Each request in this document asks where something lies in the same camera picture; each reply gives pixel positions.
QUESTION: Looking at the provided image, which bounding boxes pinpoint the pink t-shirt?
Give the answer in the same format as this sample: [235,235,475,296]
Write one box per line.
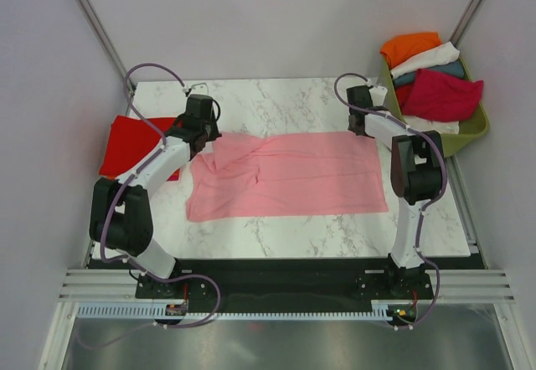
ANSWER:
[186,131,388,223]

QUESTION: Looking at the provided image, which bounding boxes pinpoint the red t-shirt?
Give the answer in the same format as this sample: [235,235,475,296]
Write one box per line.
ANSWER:
[394,84,413,109]
[99,116,162,179]

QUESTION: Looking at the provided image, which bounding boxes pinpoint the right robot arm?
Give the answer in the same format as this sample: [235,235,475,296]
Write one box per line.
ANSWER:
[346,85,446,298]

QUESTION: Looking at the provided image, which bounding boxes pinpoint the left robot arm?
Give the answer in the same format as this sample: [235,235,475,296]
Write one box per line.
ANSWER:
[89,94,221,297]

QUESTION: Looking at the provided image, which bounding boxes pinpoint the red t-shirt in basket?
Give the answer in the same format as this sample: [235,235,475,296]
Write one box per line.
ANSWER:
[394,84,413,109]

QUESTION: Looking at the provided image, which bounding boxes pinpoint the orange t-shirt in basket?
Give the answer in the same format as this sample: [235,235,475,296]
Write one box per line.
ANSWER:
[379,32,442,69]

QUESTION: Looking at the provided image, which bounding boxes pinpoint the crimson t-shirt in basket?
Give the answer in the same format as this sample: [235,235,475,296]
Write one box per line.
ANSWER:
[400,69,484,122]

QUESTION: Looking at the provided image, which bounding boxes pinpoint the white cloth basket bottom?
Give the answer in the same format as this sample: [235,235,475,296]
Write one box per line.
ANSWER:
[403,116,459,135]

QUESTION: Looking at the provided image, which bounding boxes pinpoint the white t-shirt in basket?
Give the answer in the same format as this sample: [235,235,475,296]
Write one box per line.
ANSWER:
[390,42,460,80]

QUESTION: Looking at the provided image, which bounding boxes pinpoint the teal t-shirt in basket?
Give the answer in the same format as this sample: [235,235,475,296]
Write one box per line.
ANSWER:
[392,60,466,89]

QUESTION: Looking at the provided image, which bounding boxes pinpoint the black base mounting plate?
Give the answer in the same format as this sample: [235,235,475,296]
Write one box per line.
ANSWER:
[85,255,489,315]

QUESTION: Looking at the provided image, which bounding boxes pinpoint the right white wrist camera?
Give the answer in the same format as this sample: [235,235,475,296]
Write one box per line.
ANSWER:
[368,85,388,108]

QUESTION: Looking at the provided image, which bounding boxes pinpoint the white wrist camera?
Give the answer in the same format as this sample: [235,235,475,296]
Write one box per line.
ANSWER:
[183,81,209,95]
[368,85,388,108]

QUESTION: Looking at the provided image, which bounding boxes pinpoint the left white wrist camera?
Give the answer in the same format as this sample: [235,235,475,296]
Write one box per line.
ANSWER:
[183,81,209,95]

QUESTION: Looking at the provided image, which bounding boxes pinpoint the right aluminium frame post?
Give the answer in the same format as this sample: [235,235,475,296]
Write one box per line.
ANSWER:
[450,0,485,46]

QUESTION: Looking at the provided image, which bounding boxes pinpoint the aluminium frame post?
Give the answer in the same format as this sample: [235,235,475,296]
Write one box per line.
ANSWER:
[58,0,137,93]
[450,0,485,46]

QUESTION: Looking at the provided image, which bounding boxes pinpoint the left aluminium frame post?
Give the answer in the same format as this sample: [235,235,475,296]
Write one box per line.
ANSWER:
[58,0,137,93]

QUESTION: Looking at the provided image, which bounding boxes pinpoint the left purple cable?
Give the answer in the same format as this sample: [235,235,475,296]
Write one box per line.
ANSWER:
[79,63,223,350]

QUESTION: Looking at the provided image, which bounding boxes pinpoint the white slotted cable duct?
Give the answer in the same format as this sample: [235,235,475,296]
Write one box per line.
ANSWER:
[76,299,420,321]

